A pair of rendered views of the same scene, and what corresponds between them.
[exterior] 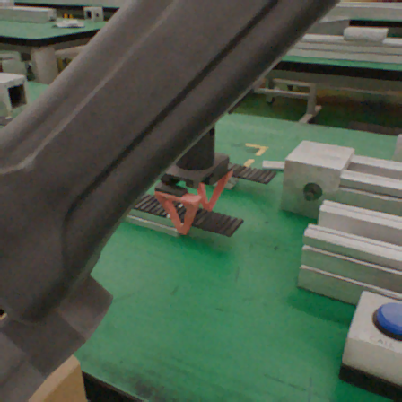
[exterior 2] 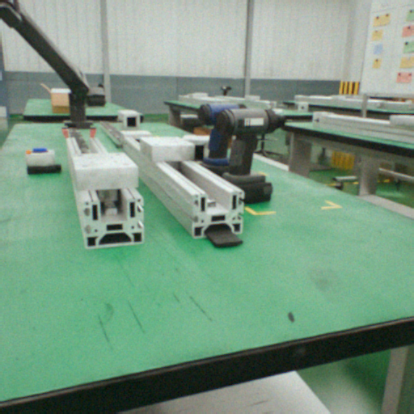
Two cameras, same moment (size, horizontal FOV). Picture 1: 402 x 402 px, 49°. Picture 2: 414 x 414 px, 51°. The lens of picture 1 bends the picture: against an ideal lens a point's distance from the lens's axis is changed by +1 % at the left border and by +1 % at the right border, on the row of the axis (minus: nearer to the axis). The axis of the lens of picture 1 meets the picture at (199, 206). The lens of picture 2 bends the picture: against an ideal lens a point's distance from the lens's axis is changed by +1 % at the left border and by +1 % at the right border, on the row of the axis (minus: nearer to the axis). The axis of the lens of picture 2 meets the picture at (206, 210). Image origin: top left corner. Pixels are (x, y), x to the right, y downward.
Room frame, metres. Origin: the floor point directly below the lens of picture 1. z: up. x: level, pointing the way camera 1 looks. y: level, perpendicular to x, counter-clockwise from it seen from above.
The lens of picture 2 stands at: (-0.30, -1.43, 1.06)
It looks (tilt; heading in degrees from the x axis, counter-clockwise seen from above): 17 degrees down; 42
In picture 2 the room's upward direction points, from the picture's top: 1 degrees clockwise
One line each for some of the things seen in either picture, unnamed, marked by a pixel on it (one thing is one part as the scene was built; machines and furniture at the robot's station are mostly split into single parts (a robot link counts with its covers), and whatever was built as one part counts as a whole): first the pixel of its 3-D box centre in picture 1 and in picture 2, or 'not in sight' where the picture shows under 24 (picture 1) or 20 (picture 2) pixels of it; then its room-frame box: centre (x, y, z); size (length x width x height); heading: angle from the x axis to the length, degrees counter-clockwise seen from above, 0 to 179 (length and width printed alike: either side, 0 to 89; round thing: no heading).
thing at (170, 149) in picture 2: not in sight; (166, 153); (0.47, -0.59, 0.87); 0.16 x 0.11 x 0.07; 61
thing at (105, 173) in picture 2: not in sight; (103, 176); (0.18, -0.72, 0.87); 0.16 x 0.11 x 0.07; 61
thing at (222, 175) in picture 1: (203, 187); (86, 135); (0.60, -0.01, 0.85); 0.07 x 0.07 x 0.09; 61
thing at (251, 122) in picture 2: not in sight; (255, 155); (0.54, -0.83, 0.89); 0.20 x 0.08 x 0.22; 160
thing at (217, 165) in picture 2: not in sight; (230, 142); (0.67, -0.65, 0.89); 0.20 x 0.08 x 0.22; 160
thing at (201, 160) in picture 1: (195, 150); (78, 116); (0.58, 0.01, 0.92); 0.10 x 0.07 x 0.07; 151
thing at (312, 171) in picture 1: (315, 182); (133, 145); (0.67, -0.20, 0.83); 0.12 x 0.09 x 0.10; 151
